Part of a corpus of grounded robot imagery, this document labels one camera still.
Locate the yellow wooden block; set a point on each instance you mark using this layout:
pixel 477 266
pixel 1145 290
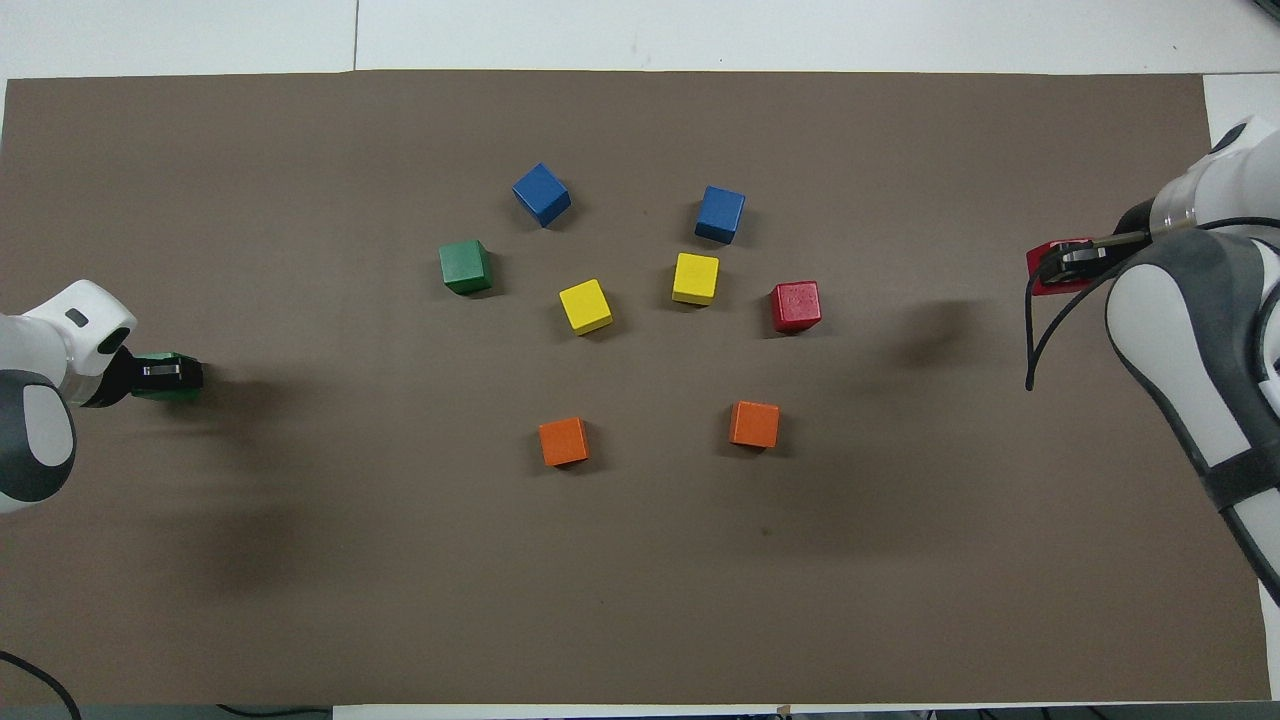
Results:
pixel 585 305
pixel 695 278

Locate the red wooden block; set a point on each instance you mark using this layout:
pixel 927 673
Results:
pixel 796 306
pixel 1045 247

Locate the green wooden block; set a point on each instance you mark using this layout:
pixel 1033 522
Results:
pixel 465 267
pixel 170 396

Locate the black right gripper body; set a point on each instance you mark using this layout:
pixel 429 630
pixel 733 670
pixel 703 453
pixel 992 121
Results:
pixel 1135 220

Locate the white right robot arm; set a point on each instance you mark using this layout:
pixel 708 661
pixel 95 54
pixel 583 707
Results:
pixel 1180 340

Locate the brown table mat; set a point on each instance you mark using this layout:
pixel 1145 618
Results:
pixel 640 560

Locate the orange wooden block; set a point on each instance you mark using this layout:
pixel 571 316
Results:
pixel 563 441
pixel 754 424

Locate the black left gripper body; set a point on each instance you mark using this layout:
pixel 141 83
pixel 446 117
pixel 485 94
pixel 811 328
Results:
pixel 118 375

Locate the blue wooden block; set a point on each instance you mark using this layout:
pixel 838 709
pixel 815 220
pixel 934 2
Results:
pixel 541 194
pixel 720 214

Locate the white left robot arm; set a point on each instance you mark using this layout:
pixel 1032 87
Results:
pixel 45 400

